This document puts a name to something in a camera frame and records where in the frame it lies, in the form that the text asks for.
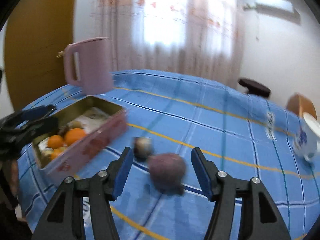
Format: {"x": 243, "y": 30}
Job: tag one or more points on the person's left forearm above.
{"x": 13, "y": 172}

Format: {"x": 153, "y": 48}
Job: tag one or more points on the medium orange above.
{"x": 55, "y": 141}

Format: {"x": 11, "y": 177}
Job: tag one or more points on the floral sheer curtain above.
{"x": 170, "y": 25}

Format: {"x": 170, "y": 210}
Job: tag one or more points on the wooden door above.
{"x": 37, "y": 42}

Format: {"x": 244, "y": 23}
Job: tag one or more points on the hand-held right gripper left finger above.
{"x": 123, "y": 175}

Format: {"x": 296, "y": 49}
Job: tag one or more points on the printed paper sheet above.
{"x": 96, "y": 116}

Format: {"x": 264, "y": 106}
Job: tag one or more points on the dark round stool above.
{"x": 255, "y": 86}

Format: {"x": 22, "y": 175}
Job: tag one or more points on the cake roll snack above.
{"x": 142, "y": 146}

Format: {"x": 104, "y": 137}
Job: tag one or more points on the brass door knob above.
{"x": 60, "y": 53}

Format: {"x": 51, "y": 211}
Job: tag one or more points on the blue plaid tablecloth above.
{"x": 200, "y": 120}

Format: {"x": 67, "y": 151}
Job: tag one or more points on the pink electric kettle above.
{"x": 92, "y": 65}

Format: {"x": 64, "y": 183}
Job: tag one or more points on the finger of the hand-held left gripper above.
{"x": 36, "y": 111}
{"x": 42, "y": 127}

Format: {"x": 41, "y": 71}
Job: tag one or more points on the pink tin box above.
{"x": 100, "y": 140}

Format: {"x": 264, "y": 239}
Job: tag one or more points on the large orange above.
{"x": 74, "y": 136}

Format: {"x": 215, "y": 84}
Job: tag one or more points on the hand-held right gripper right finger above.
{"x": 202, "y": 175}

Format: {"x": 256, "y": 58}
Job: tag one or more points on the white mug with blue print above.
{"x": 306, "y": 137}

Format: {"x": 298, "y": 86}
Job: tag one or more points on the small orange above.
{"x": 56, "y": 154}

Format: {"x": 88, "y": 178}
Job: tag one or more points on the wooden chair back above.
{"x": 300, "y": 106}

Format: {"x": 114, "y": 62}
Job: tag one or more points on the white air conditioner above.
{"x": 277, "y": 7}

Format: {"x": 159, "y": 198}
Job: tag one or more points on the round purple fruit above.
{"x": 167, "y": 173}

